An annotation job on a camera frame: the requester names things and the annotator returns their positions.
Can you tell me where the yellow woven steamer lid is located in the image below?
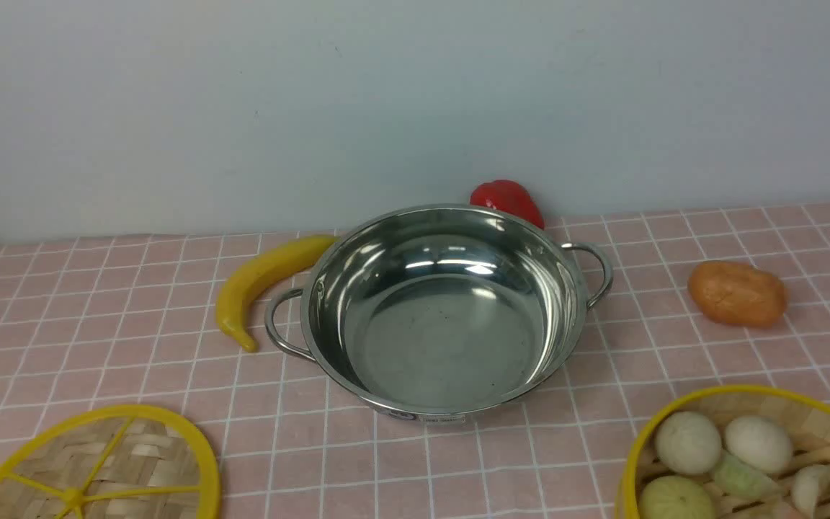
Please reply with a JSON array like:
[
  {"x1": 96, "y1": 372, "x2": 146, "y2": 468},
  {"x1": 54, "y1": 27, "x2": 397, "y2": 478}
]
[{"x1": 0, "y1": 404, "x2": 222, "y2": 518}]

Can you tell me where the yellow bamboo steamer basket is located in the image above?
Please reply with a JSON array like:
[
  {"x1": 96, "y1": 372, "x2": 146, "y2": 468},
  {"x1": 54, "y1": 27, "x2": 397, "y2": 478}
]
[{"x1": 613, "y1": 385, "x2": 830, "y2": 518}]

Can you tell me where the stainless steel pot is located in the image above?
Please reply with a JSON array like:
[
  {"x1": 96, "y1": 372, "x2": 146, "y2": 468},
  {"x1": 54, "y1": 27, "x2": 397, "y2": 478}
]
[{"x1": 264, "y1": 205, "x2": 614, "y2": 423}]

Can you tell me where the red plastic bell pepper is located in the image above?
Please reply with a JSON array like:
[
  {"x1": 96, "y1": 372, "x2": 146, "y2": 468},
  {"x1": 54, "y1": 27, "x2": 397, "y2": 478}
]
[{"x1": 470, "y1": 179, "x2": 545, "y2": 229}]

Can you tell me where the yellow plastic banana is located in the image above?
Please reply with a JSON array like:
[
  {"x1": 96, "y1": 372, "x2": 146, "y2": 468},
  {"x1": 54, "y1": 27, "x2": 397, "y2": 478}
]
[{"x1": 216, "y1": 234, "x2": 337, "y2": 352}]

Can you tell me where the orange plastic potato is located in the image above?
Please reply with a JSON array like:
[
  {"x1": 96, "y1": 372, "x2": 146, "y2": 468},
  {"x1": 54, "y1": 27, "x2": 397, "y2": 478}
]
[{"x1": 687, "y1": 260, "x2": 788, "y2": 328}]

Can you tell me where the white round bun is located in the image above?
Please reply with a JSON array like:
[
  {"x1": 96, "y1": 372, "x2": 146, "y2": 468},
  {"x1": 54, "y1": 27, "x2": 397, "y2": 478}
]
[
  {"x1": 723, "y1": 414, "x2": 794, "y2": 475},
  {"x1": 654, "y1": 411, "x2": 723, "y2": 475}
]

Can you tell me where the green round bun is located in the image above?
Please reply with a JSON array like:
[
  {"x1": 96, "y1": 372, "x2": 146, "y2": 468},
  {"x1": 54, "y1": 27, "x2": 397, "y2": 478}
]
[{"x1": 638, "y1": 476, "x2": 717, "y2": 518}]

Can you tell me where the pink checkered tablecloth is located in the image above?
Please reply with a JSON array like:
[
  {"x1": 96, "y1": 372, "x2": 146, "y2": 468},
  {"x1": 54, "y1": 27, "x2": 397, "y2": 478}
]
[{"x1": 0, "y1": 203, "x2": 830, "y2": 518}]

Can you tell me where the green dumpling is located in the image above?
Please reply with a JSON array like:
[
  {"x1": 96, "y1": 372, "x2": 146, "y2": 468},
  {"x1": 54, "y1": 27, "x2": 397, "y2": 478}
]
[{"x1": 710, "y1": 449, "x2": 781, "y2": 500}]

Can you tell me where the white dumpling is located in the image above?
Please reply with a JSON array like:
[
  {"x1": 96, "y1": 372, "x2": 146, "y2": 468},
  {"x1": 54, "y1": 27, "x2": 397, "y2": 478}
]
[{"x1": 790, "y1": 464, "x2": 830, "y2": 518}]

